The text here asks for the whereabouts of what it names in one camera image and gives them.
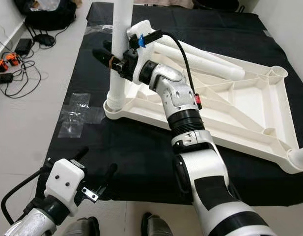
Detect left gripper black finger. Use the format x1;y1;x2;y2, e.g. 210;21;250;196
70;146;89;163
100;163;118;190

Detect black table cloth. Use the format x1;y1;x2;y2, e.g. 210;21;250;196
51;2;303;207

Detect grey left robot foot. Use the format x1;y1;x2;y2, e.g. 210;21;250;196
63;216;101;236

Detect grey robot foot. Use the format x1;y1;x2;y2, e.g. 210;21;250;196
140;212;174;236
63;216;101;236

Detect black round floor device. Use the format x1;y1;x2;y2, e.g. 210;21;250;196
34;34;56;48

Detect black bag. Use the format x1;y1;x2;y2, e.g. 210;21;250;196
14;0;79;31

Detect grey right robot foot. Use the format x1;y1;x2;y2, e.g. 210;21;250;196
140;212;174;236

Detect beige cloth covered bench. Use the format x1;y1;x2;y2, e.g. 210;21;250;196
132;0;196;10

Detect black power adapter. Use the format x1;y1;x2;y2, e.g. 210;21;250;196
15;38;33;56

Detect black round stool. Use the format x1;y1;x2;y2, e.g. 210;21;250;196
193;0;241;12

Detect black power strip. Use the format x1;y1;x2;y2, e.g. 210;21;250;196
0;73;15;84

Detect white plastic table top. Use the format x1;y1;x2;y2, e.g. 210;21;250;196
103;42;301;176

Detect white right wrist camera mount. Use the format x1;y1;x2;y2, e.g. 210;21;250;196
127;21;160;85

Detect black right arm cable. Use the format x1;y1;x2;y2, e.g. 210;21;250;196
141;30;202;110

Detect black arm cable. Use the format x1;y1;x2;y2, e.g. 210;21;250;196
141;30;202;110
0;160;54;227

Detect tangled black floor cables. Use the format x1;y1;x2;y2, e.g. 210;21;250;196
0;29;44;99

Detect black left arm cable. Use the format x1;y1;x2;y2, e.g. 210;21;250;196
0;160;54;227

